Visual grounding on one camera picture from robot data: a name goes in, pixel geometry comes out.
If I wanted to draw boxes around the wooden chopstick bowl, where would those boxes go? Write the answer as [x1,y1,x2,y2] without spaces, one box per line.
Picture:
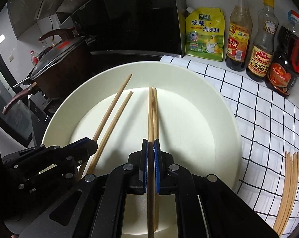
[76,74,133,182]
[86,91,133,174]

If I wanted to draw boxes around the white round bowl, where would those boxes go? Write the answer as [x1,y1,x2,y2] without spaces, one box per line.
[41,61,243,237]

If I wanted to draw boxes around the black gas stove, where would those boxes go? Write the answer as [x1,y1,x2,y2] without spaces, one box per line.
[28,92,63,146]

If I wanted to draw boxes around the brown pot with lid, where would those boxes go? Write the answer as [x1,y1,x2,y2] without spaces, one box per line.
[2,27,96,115]

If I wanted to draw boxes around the red cap plastic bottle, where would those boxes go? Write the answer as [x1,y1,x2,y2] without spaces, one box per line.
[30,51,39,66]

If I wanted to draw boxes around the white black checked cloth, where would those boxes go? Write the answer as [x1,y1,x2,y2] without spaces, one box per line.
[161,55,299,237]

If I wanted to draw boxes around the clear yellow cap sauce bottle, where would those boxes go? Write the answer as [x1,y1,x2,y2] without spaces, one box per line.
[246,0,279,82]

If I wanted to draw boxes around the yellow green seasoning pouch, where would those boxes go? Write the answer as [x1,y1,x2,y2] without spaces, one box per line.
[185,7,225,61]

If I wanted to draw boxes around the yellow cap vinegar bottle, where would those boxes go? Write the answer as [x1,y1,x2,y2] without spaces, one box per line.
[225,0,253,71]

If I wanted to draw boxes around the dark soy sauce jug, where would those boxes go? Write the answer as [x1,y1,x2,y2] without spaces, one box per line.
[264,10,299,97]

